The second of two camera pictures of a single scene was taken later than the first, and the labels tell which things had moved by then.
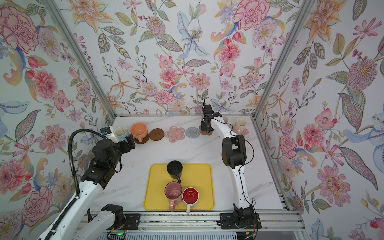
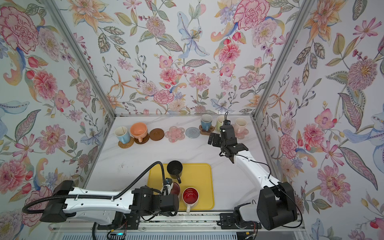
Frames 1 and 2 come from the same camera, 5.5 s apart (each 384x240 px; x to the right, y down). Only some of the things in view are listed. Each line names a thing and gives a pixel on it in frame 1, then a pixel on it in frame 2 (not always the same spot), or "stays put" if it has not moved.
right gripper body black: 204,126 to 223,146
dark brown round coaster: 156,134 stays put
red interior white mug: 190,197 stays put
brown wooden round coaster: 140,140 stays put
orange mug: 139,130 stays put
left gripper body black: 114,162 to 169,214
